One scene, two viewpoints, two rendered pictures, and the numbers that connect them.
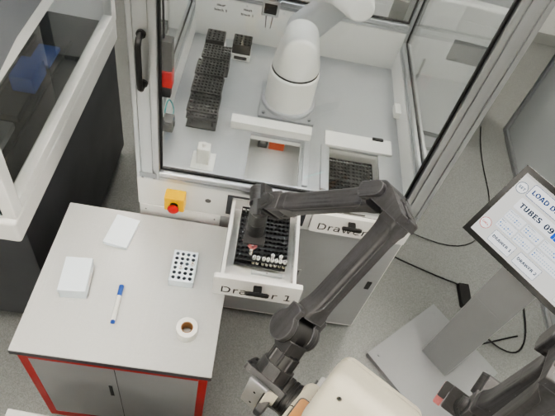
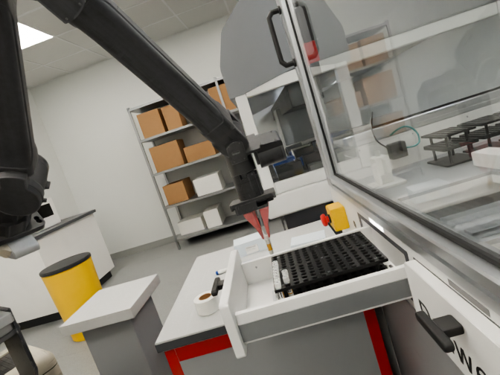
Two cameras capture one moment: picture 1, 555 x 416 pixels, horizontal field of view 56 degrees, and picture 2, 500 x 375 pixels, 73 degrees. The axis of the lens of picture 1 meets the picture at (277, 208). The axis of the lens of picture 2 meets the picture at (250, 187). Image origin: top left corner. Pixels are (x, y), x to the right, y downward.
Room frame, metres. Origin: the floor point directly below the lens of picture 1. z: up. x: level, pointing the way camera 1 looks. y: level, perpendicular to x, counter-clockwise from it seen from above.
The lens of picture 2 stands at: (1.09, -0.68, 1.20)
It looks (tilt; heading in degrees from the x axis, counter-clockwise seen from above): 8 degrees down; 101
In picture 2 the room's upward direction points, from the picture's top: 18 degrees counter-clockwise
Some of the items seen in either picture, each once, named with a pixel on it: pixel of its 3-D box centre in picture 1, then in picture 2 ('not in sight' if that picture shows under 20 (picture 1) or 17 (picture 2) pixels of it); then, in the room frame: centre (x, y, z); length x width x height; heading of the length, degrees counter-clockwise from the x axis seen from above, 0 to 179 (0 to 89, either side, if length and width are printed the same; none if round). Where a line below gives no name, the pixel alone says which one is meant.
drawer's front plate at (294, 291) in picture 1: (257, 289); (237, 294); (0.86, 0.00, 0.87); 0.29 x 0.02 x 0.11; 97
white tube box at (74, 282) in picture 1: (76, 277); (250, 244); (0.77, 0.58, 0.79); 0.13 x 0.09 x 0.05; 13
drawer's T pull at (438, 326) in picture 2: (352, 227); (443, 327); (1.19, -0.28, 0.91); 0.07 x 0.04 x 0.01; 97
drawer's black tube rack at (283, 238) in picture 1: (262, 239); (325, 271); (1.06, 0.02, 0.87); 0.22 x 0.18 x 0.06; 7
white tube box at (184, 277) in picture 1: (183, 268); not in sight; (0.91, 0.26, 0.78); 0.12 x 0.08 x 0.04; 8
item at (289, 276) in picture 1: (263, 238); (330, 271); (1.07, 0.02, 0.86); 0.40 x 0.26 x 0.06; 7
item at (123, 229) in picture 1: (121, 231); (308, 239); (1.00, 0.52, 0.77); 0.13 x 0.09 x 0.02; 179
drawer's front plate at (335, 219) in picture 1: (349, 226); (470, 344); (1.21, -0.28, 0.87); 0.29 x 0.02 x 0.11; 97
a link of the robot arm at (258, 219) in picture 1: (258, 213); (242, 161); (0.95, 0.05, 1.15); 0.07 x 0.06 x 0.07; 11
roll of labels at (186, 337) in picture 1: (187, 329); (207, 302); (0.70, 0.18, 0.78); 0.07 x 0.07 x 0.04
